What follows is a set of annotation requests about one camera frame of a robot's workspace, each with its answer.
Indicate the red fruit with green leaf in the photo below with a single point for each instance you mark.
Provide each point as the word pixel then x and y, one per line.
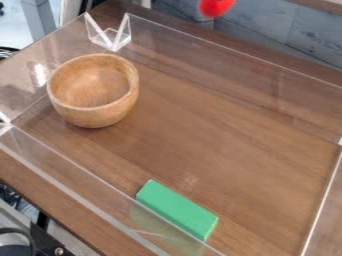
pixel 214 8

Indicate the wooden bowl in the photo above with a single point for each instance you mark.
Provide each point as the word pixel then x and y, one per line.
pixel 94 90

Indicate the green rectangular block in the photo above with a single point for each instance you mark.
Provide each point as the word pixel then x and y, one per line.
pixel 180 210

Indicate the black clamp under table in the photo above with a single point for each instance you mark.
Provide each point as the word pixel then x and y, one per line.
pixel 49 246

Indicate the clear acrylic corner bracket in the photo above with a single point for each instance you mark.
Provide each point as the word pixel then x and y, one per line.
pixel 109 38

